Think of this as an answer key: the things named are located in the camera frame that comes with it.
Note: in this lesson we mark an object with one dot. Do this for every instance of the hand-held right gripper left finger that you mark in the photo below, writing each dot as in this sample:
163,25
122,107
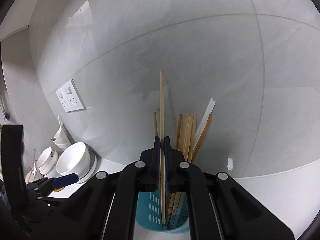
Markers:
157,160

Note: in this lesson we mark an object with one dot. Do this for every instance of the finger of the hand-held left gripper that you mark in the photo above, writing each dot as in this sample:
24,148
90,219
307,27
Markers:
65,179
45,200

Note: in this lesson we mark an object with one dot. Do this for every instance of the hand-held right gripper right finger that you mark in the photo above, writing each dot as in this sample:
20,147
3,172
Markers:
167,160

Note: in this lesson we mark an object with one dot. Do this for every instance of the set of chopsticks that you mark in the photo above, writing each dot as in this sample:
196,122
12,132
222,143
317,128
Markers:
186,135

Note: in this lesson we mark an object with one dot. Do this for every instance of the blue perforated utensil holder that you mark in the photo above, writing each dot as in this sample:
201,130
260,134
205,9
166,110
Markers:
150,210

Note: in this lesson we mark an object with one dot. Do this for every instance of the plain bamboo chopstick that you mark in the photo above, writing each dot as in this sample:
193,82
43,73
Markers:
162,105

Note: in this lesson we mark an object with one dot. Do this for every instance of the wooden board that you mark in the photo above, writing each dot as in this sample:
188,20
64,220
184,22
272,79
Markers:
58,189

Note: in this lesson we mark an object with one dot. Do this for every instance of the white deep bowl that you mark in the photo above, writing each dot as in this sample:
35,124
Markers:
75,158

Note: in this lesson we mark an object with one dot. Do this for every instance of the white bowl with dark rim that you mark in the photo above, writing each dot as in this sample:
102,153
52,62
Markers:
47,160

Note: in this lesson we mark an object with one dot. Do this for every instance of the white ribbed plate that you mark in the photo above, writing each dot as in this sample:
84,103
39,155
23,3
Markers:
91,166

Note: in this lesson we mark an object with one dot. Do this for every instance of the white ceramic spoon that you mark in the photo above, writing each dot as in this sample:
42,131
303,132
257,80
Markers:
62,135

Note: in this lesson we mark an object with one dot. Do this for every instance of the white wall socket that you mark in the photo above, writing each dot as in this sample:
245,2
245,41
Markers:
61,98
73,96

